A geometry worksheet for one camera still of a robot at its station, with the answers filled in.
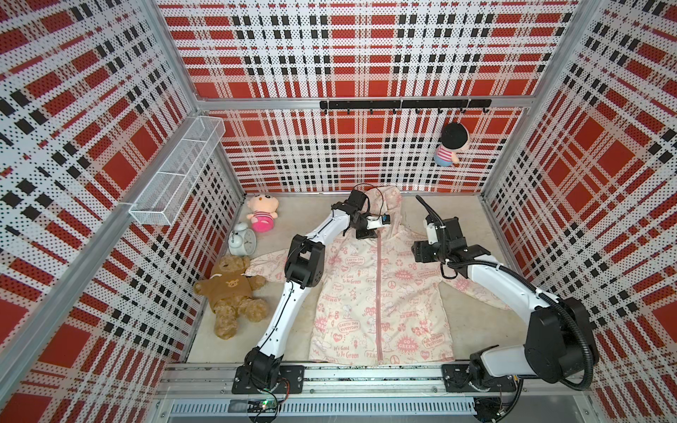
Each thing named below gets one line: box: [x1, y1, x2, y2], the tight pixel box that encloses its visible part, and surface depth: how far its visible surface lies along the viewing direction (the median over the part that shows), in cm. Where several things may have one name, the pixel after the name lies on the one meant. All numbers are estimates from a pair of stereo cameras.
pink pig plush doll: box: [245, 193, 280, 233], surface depth 110 cm
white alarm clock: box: [228, 222, 258, 257], surface depth 96 cm
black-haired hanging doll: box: [433, 122, 470, 168], surface depth 97 cm
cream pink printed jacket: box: [245, 185, 508, 365], surface depth 87 cm
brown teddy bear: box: [193, 254, 268, 341], surface depth 84 cm
